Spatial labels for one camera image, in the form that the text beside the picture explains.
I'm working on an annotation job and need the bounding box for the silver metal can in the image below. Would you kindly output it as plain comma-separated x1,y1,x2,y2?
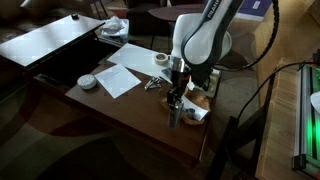
167,99,185,130

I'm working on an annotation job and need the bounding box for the patterned red beige rug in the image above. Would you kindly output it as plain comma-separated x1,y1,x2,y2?
0,19,261,180

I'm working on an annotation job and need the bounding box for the crumpled plastic bag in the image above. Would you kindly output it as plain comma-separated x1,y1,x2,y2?
101,15,128,34

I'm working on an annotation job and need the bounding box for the aluminium rail frame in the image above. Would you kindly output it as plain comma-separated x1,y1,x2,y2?
291,63,320,176

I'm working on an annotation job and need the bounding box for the white printed paper sheet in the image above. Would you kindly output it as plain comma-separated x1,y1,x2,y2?
94,63,142,100

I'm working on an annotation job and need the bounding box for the metal keys bunch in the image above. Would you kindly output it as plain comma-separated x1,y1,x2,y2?
185,109,198,120

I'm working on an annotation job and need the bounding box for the brown wooden bowl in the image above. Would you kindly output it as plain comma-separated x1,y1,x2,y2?
159,89,212,126

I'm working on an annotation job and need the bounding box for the brown leather sofa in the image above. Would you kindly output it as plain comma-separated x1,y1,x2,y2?
0,0,88,38

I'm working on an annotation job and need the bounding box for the white round lidded container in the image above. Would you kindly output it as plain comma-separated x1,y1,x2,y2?
76,74,98,91

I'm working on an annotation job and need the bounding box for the blue flat box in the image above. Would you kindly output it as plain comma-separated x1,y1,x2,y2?
235,0,274,23

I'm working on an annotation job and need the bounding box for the dark glossy lift table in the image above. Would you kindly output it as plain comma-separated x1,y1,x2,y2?
0,13,106,79

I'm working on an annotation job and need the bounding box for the white masking tape roll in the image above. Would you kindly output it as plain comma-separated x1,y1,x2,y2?
153,52,170,66

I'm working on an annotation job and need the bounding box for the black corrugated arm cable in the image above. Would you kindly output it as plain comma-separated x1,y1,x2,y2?
222,0,280,72

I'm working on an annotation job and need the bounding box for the brown wooden coffee table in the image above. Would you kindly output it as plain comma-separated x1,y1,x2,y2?
64,41,222,164

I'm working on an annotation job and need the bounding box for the light wooden robot bench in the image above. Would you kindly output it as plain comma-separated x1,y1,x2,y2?
254,57,320,180

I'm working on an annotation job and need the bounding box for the clear plastic storage bin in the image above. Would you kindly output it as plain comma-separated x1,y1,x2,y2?
98,18,130,42

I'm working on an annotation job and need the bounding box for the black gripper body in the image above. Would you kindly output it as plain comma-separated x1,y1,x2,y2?
170,68,192,98

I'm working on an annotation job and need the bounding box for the black power cable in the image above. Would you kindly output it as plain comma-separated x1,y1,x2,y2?
235,59,309,123

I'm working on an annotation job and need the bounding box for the white board panel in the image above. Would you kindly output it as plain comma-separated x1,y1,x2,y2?
106,42,175,83

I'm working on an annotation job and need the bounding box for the dark wooden side table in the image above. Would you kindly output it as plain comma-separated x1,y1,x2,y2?
147,3,206,51

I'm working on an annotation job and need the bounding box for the crumpled white paper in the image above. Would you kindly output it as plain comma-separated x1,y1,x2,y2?
181,95,210,122

